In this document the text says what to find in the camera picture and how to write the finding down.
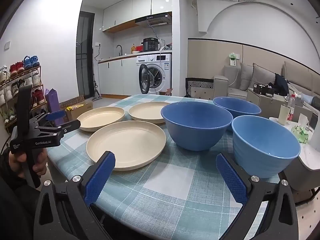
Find teal checkered tablecloth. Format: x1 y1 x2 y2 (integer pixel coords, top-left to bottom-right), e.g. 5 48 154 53
47 94 281 240

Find black rice cooker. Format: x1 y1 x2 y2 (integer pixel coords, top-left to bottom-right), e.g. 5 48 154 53
142 37 159 52

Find white marble coffee table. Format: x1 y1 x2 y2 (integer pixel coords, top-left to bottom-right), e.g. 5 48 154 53
279 143 319 206

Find grey sofa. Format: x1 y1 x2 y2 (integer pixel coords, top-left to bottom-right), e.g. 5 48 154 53
213 61 319 99

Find purple bag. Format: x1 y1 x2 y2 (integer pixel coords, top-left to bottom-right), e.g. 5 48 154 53
44 88 61 112

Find beige plate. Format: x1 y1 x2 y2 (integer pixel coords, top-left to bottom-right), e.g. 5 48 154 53
129 101 169 124
86 121 167 171
77 106 126 132

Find cream tumbler cup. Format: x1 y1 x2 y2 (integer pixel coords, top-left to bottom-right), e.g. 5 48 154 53
278 105 291 126

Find range hood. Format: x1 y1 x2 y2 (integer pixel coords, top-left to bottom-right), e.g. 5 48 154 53
135 12 172 28

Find large dark blue bowl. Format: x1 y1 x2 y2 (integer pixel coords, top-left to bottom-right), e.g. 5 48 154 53
161 101 233 151

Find grey side cabinet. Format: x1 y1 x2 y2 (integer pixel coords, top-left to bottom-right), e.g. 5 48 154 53
246 88 313 122

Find wooden shoe rack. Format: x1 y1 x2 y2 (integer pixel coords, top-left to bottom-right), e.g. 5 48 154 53
1 66 48 132

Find white washing machine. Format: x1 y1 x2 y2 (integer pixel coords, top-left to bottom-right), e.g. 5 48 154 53
136 53 172 94

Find white kitchen cabinets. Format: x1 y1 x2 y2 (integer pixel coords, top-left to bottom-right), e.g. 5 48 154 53
98 57 141 96

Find person's left hand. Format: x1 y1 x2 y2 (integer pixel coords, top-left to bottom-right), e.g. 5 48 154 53
9 148 47 178

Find red label water bottle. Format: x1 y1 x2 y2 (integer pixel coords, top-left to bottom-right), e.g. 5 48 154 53
287 94 296 121

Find green tissue pack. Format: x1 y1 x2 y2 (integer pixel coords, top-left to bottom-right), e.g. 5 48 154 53
291 126 309 144

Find cardboard box with snacks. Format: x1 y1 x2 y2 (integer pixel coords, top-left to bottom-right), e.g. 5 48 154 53
59 95 93 122

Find light blue ribbed bowl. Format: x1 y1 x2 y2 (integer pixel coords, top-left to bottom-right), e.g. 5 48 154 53
232 115 301 179

